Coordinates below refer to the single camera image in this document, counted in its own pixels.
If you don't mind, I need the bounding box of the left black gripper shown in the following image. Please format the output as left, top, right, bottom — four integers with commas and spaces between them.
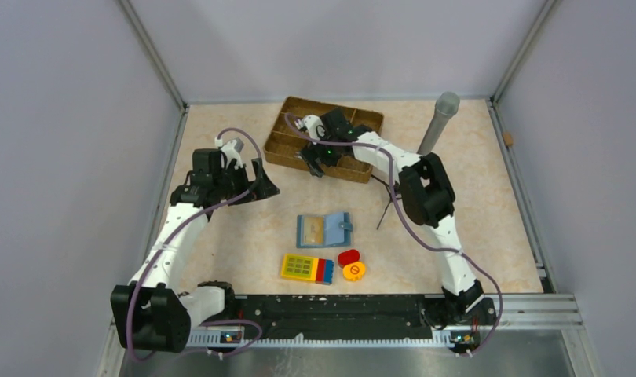
214, 157, 279, 205

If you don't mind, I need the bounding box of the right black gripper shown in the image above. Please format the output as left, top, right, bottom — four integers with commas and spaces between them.
299, 130, 342, 179

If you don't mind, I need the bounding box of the gold credit card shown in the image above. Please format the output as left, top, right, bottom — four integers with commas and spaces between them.
302, 216, 324, 246

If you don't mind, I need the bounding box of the blue leather card holder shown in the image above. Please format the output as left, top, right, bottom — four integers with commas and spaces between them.
296, 211, 353, 249

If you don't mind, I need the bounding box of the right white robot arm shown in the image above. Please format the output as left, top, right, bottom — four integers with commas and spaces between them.
284, 108, 484, 324

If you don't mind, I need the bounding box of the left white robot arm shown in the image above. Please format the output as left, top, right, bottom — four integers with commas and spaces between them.
110, 146, 280, 353

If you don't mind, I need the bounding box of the woven wicker tray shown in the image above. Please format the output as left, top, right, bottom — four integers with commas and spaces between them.
264, 96, 384, 183

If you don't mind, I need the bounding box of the black tripod mic stand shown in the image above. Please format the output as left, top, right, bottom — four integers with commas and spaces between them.
370, 174, 402, 230

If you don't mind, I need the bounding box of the red rounded toy block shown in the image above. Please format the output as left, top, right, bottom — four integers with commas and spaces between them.
337, 249, 360, 268

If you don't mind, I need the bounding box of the blue toy block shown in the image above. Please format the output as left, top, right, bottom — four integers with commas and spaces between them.
322, 259, 334, 285

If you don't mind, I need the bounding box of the yellow window toy block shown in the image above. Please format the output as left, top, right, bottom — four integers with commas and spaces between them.
280, 254, 319, 283

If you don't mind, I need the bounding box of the yellow round toy block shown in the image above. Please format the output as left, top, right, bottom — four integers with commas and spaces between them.
342, 262, 367, 282

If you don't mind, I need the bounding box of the grey microphone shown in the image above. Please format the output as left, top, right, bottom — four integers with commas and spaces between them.
417, 91, 461, 156

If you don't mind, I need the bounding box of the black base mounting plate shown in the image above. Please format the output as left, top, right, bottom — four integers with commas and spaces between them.
188, 294, 499, 342

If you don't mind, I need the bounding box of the small brown wall object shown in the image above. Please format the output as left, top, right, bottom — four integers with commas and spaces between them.
502, 131, 514, 148

